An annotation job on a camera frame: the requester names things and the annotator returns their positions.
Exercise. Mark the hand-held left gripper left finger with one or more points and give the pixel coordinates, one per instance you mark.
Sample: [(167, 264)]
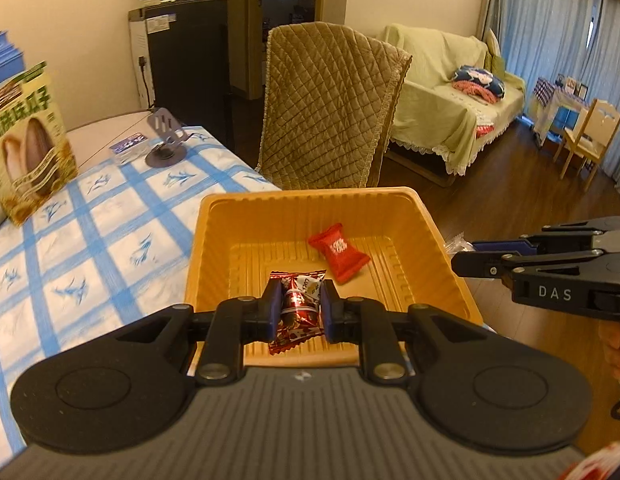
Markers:
[(275, 310)]

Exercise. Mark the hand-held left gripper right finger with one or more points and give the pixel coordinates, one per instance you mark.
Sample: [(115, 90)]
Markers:
[(330, 310)]

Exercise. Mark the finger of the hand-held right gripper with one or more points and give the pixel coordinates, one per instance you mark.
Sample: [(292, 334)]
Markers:
[(472, 265), (500, 246)]

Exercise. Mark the dark red foil candy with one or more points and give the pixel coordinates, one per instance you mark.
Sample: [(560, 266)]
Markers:
[(300, 305)]

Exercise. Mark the orange plastic tray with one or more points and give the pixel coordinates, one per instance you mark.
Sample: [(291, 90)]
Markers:
[(225, 240)]

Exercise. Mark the person's right hand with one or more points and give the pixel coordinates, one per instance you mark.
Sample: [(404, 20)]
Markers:
[(615, 355)]

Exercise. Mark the clear plastic wrapper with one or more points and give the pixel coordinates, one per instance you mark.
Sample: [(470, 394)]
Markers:
[(457, 244)]

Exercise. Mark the red pillow candy packet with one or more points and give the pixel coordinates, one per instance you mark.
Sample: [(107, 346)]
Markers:
[(340, 252)]

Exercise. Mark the small wooden chair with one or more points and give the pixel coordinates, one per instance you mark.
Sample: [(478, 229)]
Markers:
[(590, 130)]

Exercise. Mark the small table with checked cloth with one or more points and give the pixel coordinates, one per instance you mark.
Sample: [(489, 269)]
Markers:
[(555, 105)]

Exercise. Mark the sofa with green cover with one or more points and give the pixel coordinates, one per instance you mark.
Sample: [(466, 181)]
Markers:
[(430, 95)]

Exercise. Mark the dark blue floral pillow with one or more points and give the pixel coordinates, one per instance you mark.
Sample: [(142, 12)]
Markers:
[(477, 81)]

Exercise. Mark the blue checked tablecloth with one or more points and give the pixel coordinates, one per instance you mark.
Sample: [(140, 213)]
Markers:
[(115, 240)]

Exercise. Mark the red white snack packet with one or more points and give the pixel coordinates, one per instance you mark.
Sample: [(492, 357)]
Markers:
[(595, 467)]

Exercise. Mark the grey phone stand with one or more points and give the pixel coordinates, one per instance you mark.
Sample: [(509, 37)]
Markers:
[(162, 156)]

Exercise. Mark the chair with quilted cover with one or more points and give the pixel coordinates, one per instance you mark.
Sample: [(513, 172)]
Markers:
[(325, 110)]

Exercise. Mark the small blue white box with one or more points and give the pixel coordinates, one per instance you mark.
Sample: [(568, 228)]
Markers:
[(130, 146)]

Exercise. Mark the pale blue curtains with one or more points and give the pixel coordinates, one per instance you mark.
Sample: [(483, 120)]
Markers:
[(540, 20)]

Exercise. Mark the black cabinet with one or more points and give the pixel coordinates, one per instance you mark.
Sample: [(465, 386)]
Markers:
[(190, 60)]

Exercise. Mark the green sunflower seed box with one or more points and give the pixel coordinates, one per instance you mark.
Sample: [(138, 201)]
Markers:
[(30, 150)]

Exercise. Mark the blue collapsible container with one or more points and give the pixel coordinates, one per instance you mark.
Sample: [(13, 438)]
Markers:
[(5, 60)]

